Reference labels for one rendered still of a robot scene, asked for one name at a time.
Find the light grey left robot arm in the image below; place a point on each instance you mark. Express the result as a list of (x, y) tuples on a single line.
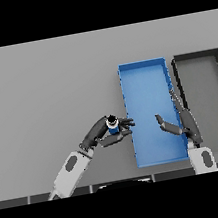
[(70, 173)]

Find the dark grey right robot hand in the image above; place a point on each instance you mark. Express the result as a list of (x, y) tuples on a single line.
[(189, 124)]

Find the blue bin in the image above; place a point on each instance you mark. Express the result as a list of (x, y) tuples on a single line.
[(151, 113)]

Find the blue pipe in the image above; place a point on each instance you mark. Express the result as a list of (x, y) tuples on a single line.
[(112, 124)]

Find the dark grey bin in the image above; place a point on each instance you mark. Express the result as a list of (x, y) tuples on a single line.
[(208, 96)]

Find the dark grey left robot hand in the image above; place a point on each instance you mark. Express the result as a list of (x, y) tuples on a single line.
[(96, 132)]

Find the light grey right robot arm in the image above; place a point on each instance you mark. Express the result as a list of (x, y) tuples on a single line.
[(202, 159)]

